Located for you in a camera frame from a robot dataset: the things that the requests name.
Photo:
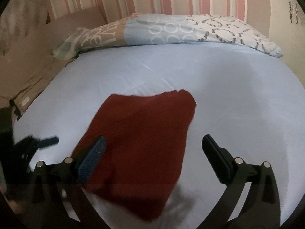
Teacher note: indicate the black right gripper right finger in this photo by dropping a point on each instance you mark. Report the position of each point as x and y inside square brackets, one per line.
[261, 208]

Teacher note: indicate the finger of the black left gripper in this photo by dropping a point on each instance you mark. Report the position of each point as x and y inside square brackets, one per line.
[48, 142]
[25, 149]

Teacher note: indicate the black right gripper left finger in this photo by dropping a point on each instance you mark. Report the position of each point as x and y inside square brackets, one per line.
[57, 195]

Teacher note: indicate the dark red knitted sweater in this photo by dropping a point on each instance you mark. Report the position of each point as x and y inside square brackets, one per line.
[145, 147]

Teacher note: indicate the beige padded headboard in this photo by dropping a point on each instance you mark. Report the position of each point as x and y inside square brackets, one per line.
[29, 66]

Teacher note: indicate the light blue bed sheet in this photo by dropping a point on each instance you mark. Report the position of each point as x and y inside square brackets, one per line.
[250, 103]

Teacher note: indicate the patterned blue beige pillow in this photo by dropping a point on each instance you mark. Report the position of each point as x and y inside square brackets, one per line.
[150, 29]

